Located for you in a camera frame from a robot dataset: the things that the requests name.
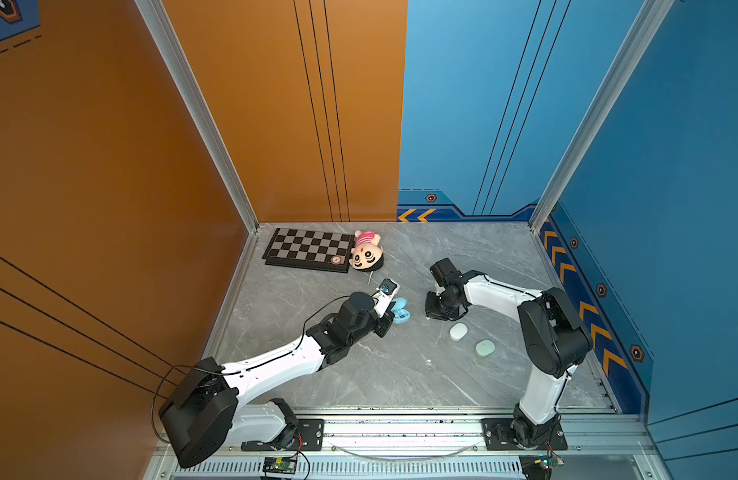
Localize blue earbud case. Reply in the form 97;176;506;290
391;298;411;324

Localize white earbud case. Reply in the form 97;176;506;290
449;323;468;342

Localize mint green earbud case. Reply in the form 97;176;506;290
474;339;496;358

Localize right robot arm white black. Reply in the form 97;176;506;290
425;258;593;450

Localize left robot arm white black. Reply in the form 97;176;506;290
158;287;395;468

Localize plush doll pink shirt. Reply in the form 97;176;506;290
349;230;384;272

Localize black white chessboard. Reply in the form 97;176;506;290
262;227;354;273

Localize white vent grille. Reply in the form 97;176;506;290
169;456;525;479

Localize green circuit board left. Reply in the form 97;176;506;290
261;457;298;479

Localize circuit board right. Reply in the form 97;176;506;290
533;455;565;470

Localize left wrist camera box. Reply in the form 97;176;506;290
371;278;399;317

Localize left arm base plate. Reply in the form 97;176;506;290
241;418;325;452

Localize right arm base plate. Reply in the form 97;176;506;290
480;418;568;452

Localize aluminium front rail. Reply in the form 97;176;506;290
155;410;655;457

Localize right corner aluminium post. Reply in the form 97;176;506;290
528;0;674;234

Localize corner aluminium post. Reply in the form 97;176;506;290
528;0;674;234
134;0;259;234

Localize left corner aluminium post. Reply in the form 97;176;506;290
134;0;259;234

